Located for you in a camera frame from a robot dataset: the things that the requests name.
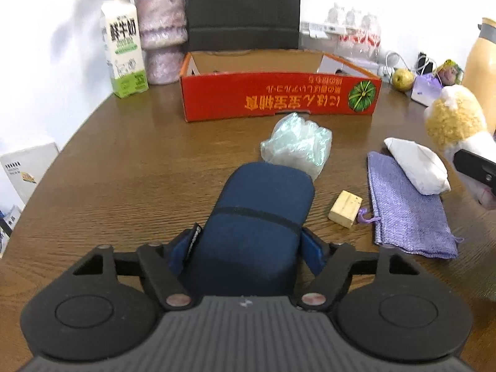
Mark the clear water bottle left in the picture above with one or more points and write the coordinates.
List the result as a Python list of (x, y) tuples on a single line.
[(336, 16)]

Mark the red cardboard pumpkin box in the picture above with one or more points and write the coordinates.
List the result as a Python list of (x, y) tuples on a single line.
[(221, 85)]

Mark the purple tissue packet bag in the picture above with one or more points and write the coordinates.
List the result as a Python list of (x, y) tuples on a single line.
[(426, 89)]

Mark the purple woven drawstring pouch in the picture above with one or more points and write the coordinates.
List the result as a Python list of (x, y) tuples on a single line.
[(402, 217)]

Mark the black paper shopping bag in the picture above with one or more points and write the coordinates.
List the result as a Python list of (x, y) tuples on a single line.
[(240, 25)]

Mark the clear water bottle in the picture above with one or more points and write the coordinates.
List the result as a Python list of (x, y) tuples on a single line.
[(347, 41), (336, 16), (370, 38)]

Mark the clear water bottle middle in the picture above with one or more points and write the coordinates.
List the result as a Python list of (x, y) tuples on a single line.
[(347, 41)]

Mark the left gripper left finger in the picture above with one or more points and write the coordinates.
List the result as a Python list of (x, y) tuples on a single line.
[(158, 267)]

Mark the yellow white hamster plush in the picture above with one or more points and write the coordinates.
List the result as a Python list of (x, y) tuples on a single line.
[(456, 121)]

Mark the yellow thermos jug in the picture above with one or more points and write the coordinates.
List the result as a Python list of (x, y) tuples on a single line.
[(479, 74)]

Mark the yellow green apple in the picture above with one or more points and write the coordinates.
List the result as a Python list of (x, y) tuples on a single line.
[(402, 79)]

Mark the white flat carton box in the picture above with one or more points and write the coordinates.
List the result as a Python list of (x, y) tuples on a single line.
[(322, 30)]

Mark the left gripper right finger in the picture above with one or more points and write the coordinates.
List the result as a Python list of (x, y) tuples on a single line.
[(333, 266)]

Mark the small wooden block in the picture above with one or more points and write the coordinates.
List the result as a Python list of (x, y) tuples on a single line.
[(345, 209)]

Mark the white green milk carton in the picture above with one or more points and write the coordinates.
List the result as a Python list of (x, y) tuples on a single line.
[(122, 45)]

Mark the iridescent crumpled plastic bag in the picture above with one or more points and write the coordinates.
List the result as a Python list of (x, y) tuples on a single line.
[(298, 143)]

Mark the clear food container with lid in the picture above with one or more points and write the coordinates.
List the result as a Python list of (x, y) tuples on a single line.
[(308, 43)]

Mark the colourful snack packet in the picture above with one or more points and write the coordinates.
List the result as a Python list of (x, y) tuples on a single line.
[(449, 73)]

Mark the clear water bottle right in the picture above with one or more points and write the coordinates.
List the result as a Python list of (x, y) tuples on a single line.
[(370, 38)]

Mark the purple textured flower vase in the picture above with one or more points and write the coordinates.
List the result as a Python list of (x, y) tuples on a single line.
[(163, 32)]

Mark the white cloth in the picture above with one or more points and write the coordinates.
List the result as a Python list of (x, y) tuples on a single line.
[(421, 165)]

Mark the navy blue zip pouch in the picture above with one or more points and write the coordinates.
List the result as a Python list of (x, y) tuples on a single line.
[(250, 243)]

